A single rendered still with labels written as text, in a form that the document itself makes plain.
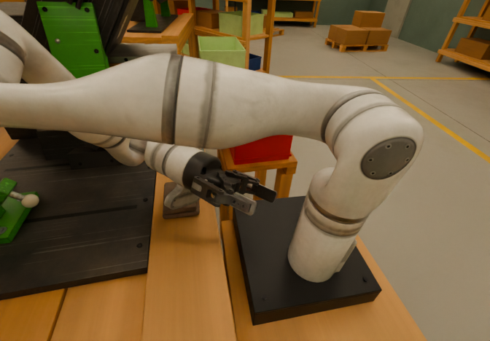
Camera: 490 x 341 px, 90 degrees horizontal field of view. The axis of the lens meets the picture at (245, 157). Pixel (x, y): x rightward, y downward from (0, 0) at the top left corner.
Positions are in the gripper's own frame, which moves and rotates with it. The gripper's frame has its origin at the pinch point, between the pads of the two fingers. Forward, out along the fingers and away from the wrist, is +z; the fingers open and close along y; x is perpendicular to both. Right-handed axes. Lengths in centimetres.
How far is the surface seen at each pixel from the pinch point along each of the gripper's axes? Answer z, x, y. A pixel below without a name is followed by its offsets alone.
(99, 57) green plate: -53, -15, 3
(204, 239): -10.4, 14.1, 3.9
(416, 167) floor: 58, -10, 229
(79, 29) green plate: -56, -20, 0
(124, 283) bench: -17.6, 22.8, -7.4
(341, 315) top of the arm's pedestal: 17.9, 16.5, 9.3
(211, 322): 0.1, 19.5, -5.9
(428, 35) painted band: 53, -323, 726
